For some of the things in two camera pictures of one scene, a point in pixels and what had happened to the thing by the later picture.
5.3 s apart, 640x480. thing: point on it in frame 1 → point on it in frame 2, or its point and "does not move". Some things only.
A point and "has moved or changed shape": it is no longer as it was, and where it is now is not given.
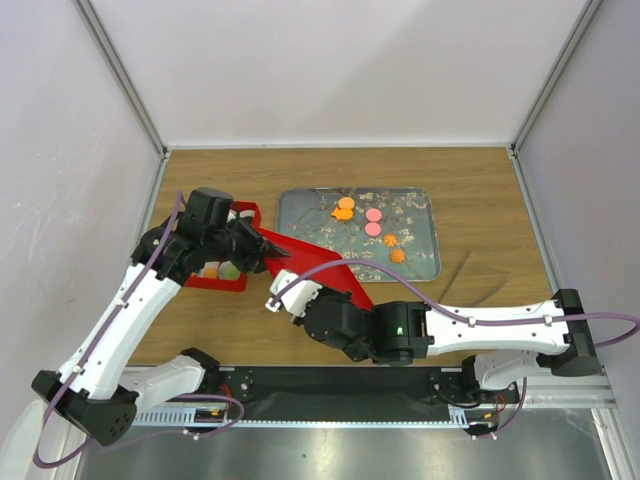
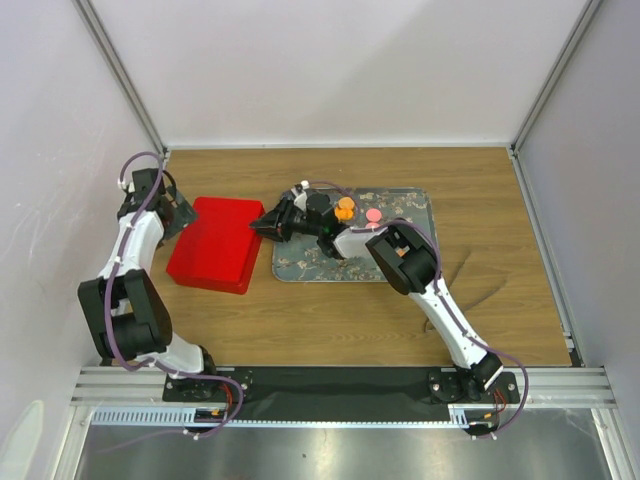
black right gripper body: x=332 y=295 → x=300 y=223
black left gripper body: x=233 y=244 → x=182 y=215
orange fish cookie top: x=343 y=214 does not move
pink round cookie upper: x=373 y=214 does not move
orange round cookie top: x=346 y=202 does not move
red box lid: x=326 y=268 has moved or changed shape
